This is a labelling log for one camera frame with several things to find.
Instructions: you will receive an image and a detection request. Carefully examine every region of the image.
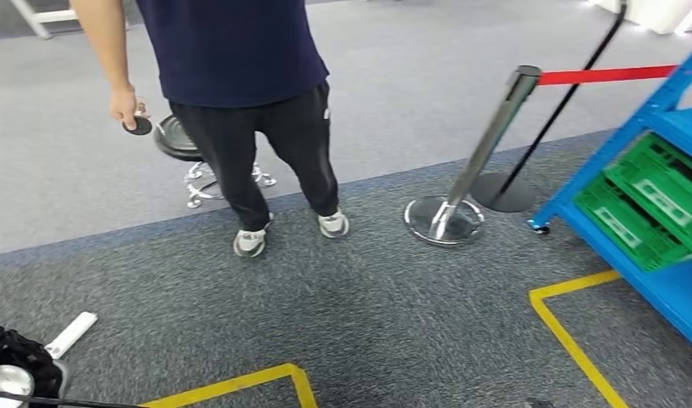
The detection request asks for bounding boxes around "person's right hand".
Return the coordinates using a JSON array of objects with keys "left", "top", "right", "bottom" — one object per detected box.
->
[{"left": 108, "top": 84, "right": 150, "bottom": 132}]

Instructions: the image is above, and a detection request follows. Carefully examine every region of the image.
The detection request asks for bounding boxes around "black round disc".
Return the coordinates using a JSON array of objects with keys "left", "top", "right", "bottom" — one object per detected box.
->
[{"left": 122, "top": 115, "right": 154, "bottom": 137}]

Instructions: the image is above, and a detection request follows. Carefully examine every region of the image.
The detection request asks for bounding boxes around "blue metal shelf rack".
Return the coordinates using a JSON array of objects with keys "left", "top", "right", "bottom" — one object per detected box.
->
[{"left": 529, "top": 39, "right": 692, "bottom": 357}]

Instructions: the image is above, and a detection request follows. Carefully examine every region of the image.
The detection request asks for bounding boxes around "black round stool chrome base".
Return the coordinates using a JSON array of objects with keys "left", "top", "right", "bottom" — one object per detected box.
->
[{"left": 153, "top": 114, "right": 278, "bottom": 210}]

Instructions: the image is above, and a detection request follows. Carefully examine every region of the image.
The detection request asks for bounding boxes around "person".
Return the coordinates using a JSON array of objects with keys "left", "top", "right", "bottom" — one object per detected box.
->
[{"left": 70, "top": 0, "right": 350, "bottom": 259}]

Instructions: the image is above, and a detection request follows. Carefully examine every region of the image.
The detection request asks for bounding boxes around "chrome stanchion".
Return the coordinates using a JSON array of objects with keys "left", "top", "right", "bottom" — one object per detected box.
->
[{"left": 404, "top": 65, "right": 543, "bottom": 247}]

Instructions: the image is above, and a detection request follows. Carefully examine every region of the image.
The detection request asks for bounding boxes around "black pole stanchion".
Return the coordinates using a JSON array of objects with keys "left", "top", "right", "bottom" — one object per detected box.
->
[{"left": 470, "top": 0, "right": 629, "bottom": 214}]

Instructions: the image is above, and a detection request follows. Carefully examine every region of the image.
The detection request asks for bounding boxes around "red barrier belt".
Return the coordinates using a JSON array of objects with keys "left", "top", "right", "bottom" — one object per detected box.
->
[{"left": 536, "top": 65, "right": 679, "bottom": 88}]

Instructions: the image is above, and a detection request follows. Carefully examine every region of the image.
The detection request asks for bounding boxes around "green plastic crate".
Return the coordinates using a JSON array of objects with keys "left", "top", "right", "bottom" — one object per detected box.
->
[
  {"left": 603, "top": 133, "right": 692, "bottom": 254},
  {"left": 572, "top": 174, "right": 692, "bottom": 273}
]

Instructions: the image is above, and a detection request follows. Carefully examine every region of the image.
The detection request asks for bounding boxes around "white lit platform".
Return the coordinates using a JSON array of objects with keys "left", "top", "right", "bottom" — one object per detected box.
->
[{"left": 591, "top": 0, "right": 692, "bottom": 35}]

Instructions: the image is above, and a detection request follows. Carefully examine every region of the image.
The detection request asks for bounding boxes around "white metal frame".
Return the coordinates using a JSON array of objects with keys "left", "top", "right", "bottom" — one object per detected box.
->
[{"left": 10, "top": 0, "right": 128, "bottom": 41}]

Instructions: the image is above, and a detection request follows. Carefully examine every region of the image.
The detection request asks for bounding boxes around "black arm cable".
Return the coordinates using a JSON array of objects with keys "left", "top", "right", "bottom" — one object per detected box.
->
[{"left": 0, "top": 388, "right": 150, "bottom": 408}]

